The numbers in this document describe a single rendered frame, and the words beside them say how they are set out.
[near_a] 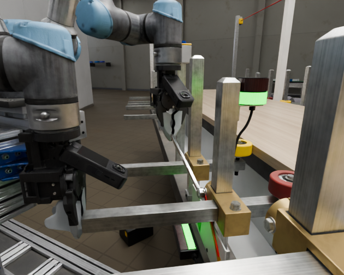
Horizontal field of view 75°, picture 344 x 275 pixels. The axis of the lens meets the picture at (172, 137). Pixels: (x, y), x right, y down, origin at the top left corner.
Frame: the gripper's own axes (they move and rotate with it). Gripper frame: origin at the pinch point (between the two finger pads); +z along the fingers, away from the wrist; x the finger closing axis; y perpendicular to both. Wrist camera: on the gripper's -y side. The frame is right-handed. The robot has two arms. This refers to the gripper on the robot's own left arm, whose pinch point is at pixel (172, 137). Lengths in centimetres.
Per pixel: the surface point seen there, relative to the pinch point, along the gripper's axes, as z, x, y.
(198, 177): 11.2, -5.2, -6.4
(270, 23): -244, -932, 761
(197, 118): -4.7, -8.9, -0.1
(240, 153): 4.8, -17.7, -9.8
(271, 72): -18, -158, 97
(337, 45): -20, 10, -45
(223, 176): 2.5, 0.4, -23.3
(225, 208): 6.2, 3.7, -28.1
